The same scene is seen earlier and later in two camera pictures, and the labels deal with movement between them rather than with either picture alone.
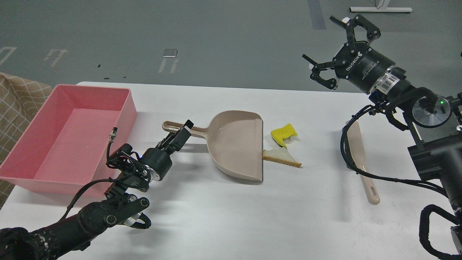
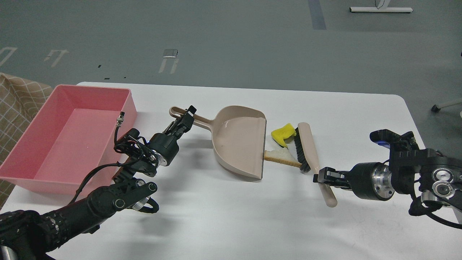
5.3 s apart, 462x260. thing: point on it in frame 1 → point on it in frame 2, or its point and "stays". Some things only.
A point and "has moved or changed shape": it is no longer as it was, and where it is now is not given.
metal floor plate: [169, 53] stays
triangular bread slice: [281, 155] stays
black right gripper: [364, 67] → [371, 181]
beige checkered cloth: [20, 97] stays
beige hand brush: [354, 137] → [305, 150]
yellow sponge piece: [278, 134] stays
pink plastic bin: [63, 150] stays
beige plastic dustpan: [234, 142] has moved or changed shape
